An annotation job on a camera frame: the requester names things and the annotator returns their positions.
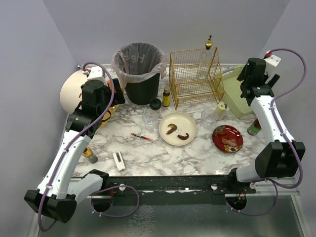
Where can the clear drinking glass right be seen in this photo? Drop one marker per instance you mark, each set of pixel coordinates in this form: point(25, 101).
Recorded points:
point(208, 118)

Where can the cream cylindrical drawer box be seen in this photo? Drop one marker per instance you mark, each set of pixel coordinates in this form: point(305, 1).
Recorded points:
point(70, 94)

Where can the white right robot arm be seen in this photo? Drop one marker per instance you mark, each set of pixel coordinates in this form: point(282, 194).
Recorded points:
point(280, 160)

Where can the brown shrimp piece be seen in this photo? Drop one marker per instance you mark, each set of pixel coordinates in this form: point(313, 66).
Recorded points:
point(172, 127)

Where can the clear drinking glass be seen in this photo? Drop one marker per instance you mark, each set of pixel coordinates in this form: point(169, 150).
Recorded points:
point(150, 120)
point(208, 118)

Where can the green sauce bottle yellow cap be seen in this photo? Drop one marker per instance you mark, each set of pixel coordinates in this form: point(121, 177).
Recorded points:
point(254, 128)

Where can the clear oil bottle gold cap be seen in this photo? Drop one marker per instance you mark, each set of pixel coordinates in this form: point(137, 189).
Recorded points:
point(204, 59)

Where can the dark red sausage piece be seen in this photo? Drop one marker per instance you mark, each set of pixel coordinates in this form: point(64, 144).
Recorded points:
point(183, 137)

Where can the black mounting rail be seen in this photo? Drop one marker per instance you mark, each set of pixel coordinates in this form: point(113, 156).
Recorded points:
point(170, 190)

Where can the black trash bin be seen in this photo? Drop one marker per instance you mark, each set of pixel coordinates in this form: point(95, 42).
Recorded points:
point(142, 93)

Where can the black lid glass jar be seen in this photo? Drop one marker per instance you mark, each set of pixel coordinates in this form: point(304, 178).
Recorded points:
point(155, 105)

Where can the meat scraps on red plate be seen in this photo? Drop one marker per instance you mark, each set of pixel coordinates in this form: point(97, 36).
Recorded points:
point(227, 138)

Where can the pink plastic bin liner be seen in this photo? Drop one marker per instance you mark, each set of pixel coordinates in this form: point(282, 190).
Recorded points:
point(138, 62)

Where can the red pen tube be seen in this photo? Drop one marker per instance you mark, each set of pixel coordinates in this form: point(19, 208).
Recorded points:
point(144, 137)

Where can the gold wire rack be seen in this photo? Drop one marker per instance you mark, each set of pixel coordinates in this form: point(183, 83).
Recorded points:
point(186, 89)

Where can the pale green perforated basket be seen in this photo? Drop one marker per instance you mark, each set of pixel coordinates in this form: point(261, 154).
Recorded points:
point(231, 97)

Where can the clear drinking glass left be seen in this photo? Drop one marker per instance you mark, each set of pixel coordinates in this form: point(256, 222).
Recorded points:
point(150, 120)

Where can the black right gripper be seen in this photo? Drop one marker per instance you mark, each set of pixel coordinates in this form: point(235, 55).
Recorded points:
point(273, 80)

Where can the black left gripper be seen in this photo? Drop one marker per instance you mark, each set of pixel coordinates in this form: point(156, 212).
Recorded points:
point(118, 91)

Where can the cream cylindrical shaker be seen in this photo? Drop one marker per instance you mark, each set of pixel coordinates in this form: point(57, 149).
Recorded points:
point(220, 110)

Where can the orange yellow drawer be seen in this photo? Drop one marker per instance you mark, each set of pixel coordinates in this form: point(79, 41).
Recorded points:
point(108, 115)

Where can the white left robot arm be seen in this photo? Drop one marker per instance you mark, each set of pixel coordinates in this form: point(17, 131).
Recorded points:
point(55, 197)

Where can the amber spice jar grey lid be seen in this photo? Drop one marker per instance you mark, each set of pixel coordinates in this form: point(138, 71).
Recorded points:
point(90, 155)

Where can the small yellow label bottle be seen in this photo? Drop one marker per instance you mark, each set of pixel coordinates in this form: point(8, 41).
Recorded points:
point(166, 96)

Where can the red floral small plate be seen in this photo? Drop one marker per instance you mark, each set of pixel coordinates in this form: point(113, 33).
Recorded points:
point(226, 148)

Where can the white rectangular device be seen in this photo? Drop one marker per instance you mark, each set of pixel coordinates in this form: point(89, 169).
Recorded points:
point(119, 161)

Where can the cream round plate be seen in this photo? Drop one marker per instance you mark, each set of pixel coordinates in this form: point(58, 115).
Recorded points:
point(185, 124)

